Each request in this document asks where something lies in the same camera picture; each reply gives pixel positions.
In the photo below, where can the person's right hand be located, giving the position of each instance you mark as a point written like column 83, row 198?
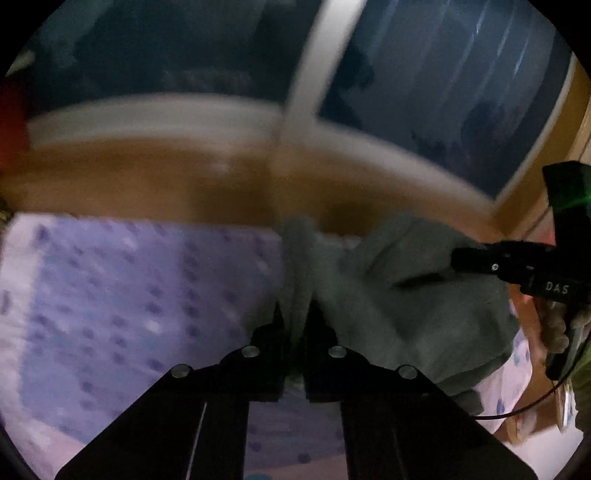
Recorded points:
column 554, row 332

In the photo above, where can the wooden bed frame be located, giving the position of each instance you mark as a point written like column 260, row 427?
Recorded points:
column 138, row 184

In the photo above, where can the purple pink dotted bed sheet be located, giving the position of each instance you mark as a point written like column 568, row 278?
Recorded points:
column 115, row 300

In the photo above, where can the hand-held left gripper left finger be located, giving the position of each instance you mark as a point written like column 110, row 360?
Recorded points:
column 272, row 364

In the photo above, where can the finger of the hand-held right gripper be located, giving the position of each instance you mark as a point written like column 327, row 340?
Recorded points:
column 480, row 261

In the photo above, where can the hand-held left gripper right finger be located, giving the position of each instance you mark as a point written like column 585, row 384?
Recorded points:
column 318, row 369

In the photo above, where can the dark grey sweatshirt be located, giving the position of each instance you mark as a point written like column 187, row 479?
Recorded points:
column 392, row 323

